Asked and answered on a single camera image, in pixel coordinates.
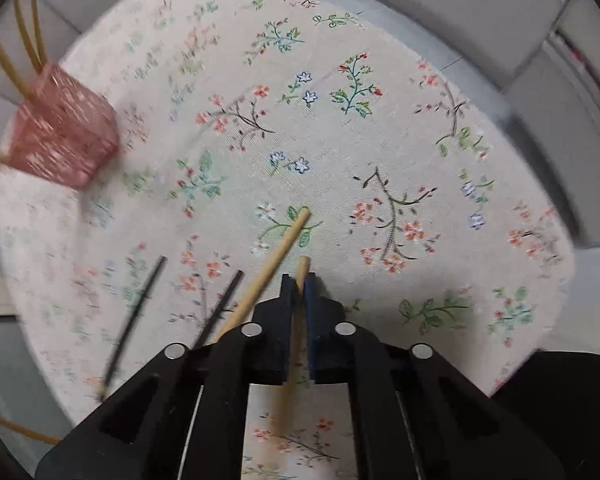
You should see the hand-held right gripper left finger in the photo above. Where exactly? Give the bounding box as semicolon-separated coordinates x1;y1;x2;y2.
35;274;297;480

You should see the pink perforated utensil holder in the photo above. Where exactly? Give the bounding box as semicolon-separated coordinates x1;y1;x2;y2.
0;62;121;191

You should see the black chopstick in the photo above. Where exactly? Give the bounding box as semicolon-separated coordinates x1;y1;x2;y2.
192;270;245;350
97;255;169;403

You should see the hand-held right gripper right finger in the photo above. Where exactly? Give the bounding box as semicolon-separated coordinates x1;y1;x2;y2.
302;273;578;480

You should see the floral tablecloth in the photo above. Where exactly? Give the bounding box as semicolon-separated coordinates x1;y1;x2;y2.
0;0;576;480

